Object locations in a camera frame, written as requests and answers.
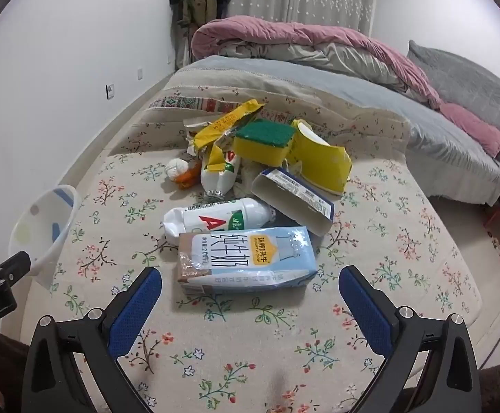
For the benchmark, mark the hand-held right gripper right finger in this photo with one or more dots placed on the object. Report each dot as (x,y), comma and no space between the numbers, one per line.
(368,309)

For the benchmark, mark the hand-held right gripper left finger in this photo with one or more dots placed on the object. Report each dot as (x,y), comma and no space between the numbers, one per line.
(136,309)

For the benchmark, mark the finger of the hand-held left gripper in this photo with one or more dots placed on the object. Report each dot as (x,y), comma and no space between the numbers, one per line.
(11,266)

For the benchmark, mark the white plastic bin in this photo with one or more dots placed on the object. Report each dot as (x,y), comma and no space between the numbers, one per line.
(39,232)

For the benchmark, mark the blue white milk carton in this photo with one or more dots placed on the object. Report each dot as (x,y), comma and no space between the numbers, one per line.
(250,258)

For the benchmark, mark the yellow green paper bowl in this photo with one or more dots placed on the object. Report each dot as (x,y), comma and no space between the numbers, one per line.
(319,159)

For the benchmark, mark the white nut snack bag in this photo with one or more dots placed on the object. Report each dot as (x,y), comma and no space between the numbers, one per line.
(189,140)

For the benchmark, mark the yellow snack bag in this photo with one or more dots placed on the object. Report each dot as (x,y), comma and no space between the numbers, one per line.
(220,127)

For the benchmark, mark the beige floral blanket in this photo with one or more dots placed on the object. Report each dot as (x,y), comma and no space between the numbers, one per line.
(362,223)

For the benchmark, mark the blue biscuit box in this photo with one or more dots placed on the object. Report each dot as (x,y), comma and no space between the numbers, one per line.
(293,198)

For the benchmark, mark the white crumpled tissue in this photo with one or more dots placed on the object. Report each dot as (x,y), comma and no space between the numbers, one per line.
(177,168)

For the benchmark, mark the white crumpled plastic bag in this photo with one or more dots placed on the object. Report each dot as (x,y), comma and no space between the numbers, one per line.
(246,178)

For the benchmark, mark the yellow green sponge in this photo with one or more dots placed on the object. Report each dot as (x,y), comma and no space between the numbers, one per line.
(260,142)

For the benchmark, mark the pink pillow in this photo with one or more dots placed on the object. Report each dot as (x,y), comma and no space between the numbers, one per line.
(474,127)

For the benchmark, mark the grey pillow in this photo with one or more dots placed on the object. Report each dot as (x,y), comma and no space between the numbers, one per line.
(469,81)

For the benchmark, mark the pink grey quilt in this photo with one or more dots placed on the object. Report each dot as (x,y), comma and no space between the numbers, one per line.
(319,36)

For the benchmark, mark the khaki garment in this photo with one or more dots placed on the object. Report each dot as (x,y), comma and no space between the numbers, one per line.
(196,10)

